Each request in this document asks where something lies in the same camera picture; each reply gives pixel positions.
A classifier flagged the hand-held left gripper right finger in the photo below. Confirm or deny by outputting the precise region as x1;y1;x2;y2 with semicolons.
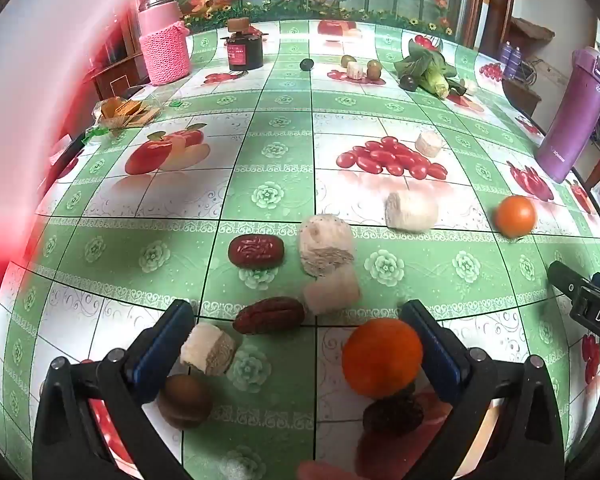
399;299;566;480

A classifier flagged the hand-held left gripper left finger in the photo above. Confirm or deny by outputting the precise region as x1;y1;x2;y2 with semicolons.
32;299;196;480

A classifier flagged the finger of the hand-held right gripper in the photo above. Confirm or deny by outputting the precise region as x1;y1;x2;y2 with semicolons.
547;260;600;348

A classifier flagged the large orange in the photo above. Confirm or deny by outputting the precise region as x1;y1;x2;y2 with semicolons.
341;318;424;400

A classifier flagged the dark wrinkled date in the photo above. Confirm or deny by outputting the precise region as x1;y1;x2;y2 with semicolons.
362;385;425;436

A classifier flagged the small orange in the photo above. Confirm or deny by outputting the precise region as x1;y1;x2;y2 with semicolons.
495;196;538;238

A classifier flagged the red tray with white bottom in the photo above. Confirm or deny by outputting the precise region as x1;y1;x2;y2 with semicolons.
0;0;178;286

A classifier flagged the red date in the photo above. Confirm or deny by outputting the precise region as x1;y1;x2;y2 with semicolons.
232;296;306;336
228;234;285;269

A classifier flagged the purple thermos bottle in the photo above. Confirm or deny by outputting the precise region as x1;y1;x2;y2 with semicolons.
536;47;600;183

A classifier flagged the green fruit-print tablecloth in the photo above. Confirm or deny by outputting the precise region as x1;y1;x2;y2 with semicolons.
0;19;600;480

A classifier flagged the cracker packet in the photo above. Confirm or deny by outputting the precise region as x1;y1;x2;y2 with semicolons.
92;96;163;131

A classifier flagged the corn ear with husk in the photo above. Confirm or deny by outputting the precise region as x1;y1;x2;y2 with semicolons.
422;72;453;98

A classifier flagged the wooden cabinet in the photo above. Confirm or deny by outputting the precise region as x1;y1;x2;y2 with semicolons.
87;10;151;101

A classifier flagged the green bok choy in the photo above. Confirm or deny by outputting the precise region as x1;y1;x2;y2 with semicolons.
394;40;461;93

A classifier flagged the pink bottle with knitted sleeve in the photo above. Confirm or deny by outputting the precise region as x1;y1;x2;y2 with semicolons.
137;0;193;86

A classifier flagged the dark jar with brown lid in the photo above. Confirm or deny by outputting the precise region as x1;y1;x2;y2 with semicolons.
222;17;268;72

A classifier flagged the wooden wall shelf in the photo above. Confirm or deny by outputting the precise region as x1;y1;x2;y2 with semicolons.
510;17;556;43

